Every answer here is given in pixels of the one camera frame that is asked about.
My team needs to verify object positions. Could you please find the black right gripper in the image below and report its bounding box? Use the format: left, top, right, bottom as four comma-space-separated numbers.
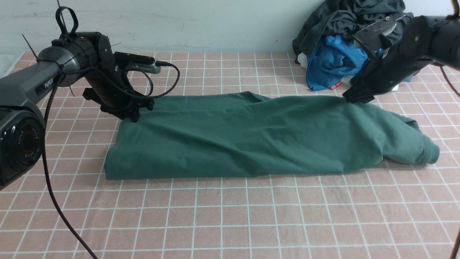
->
343, 50, 432, 103

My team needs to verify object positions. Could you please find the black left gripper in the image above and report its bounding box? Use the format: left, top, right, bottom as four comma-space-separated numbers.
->
83, 66, 155, 123

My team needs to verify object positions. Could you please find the green long sleeve shirt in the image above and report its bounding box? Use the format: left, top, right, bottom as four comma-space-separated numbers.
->
105, 92, 440, 180

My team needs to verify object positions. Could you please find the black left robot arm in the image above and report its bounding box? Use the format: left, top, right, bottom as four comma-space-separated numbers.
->
0, 6, 161, 188

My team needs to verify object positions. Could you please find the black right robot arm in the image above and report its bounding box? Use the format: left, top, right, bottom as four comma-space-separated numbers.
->
343, 0, 460, 103

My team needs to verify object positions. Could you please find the blue crumpled garment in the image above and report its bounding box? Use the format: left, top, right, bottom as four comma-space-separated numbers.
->
306, 35, 413, 91

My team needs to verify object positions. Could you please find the dark grey crumpled garment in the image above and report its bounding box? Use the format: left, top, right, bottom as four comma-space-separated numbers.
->
292, 0, 414, 64

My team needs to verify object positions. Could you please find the pink checkered tablecloth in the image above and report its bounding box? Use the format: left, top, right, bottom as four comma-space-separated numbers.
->
0, 53, 459, 259

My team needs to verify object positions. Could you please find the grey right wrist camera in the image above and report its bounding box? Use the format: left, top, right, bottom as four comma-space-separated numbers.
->
352, 14, 406, 53

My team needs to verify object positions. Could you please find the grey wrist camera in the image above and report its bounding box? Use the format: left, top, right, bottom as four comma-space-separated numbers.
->
114, 51, 161, 74
352, 14, 406, 53

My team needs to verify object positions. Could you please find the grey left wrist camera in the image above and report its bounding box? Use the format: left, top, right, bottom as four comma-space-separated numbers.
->
114, 51, 161, 74

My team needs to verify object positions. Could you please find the black camera cable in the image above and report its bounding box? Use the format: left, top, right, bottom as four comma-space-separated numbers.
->
41, 61, 180, 259

